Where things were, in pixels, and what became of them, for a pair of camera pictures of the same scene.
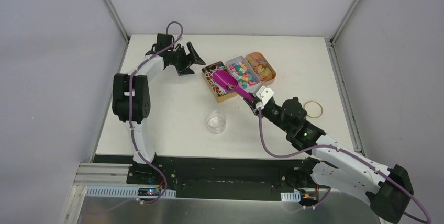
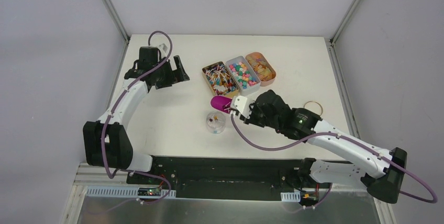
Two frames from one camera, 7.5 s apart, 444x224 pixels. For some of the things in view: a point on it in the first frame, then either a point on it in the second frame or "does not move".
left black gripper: (185, 60) to (169, 75)
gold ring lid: (314, 117) does not move
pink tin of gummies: (264, 69) does not move
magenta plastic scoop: (227, 81) to (221, 103)
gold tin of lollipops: (220, 94) does not move
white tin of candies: (247, 79) does not move
